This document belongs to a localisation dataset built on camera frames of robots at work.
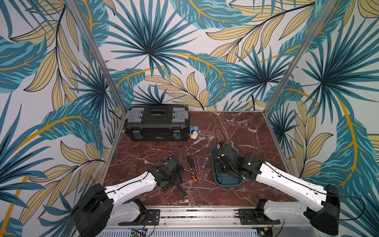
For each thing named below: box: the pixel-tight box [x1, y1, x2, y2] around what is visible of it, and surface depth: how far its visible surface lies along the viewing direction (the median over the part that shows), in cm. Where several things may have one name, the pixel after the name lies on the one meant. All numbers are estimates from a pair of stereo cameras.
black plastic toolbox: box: [124, 105, 190, 142], surface depth 94 cm
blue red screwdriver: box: [192, 156, 199, 180], surface depth 92 cm
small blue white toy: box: [189, 124, 199, 140], surface depth 106 cm
